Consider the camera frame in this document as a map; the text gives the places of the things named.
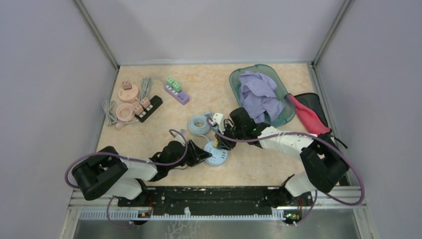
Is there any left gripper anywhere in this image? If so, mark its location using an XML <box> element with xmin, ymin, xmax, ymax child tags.
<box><xmin>168</xmin><ymin>138</ymin><xmax>211</xmax><ymax>170</ymax></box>

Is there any blue round power socket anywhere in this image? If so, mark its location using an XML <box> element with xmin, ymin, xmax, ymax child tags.
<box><xmin>204</xmin><ymin>141</ymin><xmax>228</xmax><ymax>166</ymax></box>

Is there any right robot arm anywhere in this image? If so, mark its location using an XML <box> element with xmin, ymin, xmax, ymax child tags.
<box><xmin>207</xmin><ymin>108</ymin><xmax>349</xmax><ymax>205</ymax></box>

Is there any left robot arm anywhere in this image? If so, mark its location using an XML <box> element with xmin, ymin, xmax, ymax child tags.
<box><xmin>71</xmin><ymin>140</ymin><xmax>212</xmax><ymax>206</ymax></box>

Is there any green plug right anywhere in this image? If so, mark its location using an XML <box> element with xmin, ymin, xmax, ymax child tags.
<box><xmin>172</xmin><ymin>82</ymin><xmax>182</xmax><ymax>93</ymax></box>

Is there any green plug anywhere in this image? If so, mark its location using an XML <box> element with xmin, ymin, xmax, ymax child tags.
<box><xmin>166</xmin><ymin>77</ymin><xmax>175</xmax><ymax>87</ymax></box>
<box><xmin>172</xmin><ymin>82</ymin><xmax>182</xmax><ymax>93</ymax></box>

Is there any green plug left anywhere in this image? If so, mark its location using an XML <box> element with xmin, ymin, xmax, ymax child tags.
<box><xmin>166</xmin><ymin>77</ymin><xmax>175</xmax><ymax>87</ymax></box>

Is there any pink round power socket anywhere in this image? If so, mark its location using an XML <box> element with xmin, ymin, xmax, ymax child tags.
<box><xmin>117</xmin><ymin>85</ymin><xmax>140</xmax><ymax>103</ymax></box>

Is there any lavender cloth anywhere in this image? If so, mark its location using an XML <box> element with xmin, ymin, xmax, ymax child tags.
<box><xmin>239</xmin><ymin>71</ymin><xmax>285</xmax><ymax>123</ymax></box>

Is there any teal plastic basin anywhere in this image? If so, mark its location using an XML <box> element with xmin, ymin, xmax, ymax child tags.
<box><xmin>229</xmin><ymin>64</ymin><xmax>296</xmax><ymax>127</ymax></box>

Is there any purple power strip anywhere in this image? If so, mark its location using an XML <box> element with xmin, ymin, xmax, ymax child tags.
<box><xmin>164</xmin><ymin>84</ymin><xmax>190</xmax><ymax>105</ymax></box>

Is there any black power strip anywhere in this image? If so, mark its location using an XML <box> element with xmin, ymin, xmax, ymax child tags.
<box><xmin>134</xmin><ymin>96</ymin><xmax>163</xmax><ymax>122</ymax></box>

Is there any red and black bag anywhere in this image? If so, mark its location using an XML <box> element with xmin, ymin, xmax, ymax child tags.
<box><xmin>285</xmin><ymin>93</ymin><xmax>348</xmax><ymax>148</ymax></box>

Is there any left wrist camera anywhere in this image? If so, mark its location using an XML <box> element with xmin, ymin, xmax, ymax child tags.
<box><xmin>172</xmin><ymin>129</ymin><xmax>186</xmax><ymax>144</ymax></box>

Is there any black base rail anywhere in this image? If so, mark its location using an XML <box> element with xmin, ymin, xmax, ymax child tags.
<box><xmin>117</xmin><ymin>186</ymin><xmax>314</xmax><ymax>216</ymax></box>

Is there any pink coiled cable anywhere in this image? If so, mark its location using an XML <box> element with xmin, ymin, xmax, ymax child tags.
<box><xmin>115</xmin><ymin>103</ymin><xmax>136</xmax><ymax>130</ymax></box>

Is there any grey cable bundle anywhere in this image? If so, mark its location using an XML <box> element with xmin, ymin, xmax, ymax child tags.
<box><xmin>102</xmin><ymin>76</ymin><xmax>169</xmax><ymax>126</ymax></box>

